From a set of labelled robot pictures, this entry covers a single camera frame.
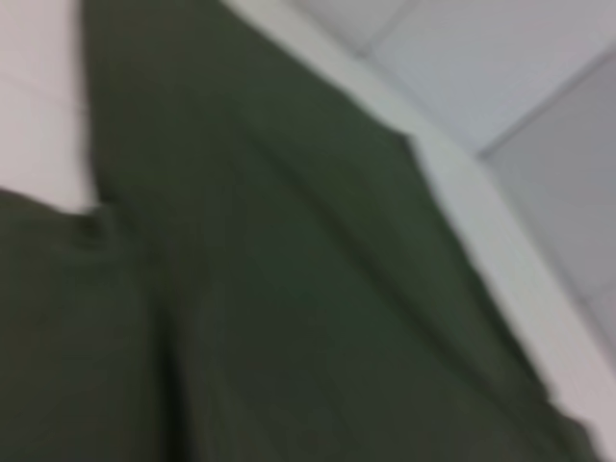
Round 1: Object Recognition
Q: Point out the dark green t-shirt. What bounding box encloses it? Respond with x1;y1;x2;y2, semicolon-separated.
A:
0;0;599;462

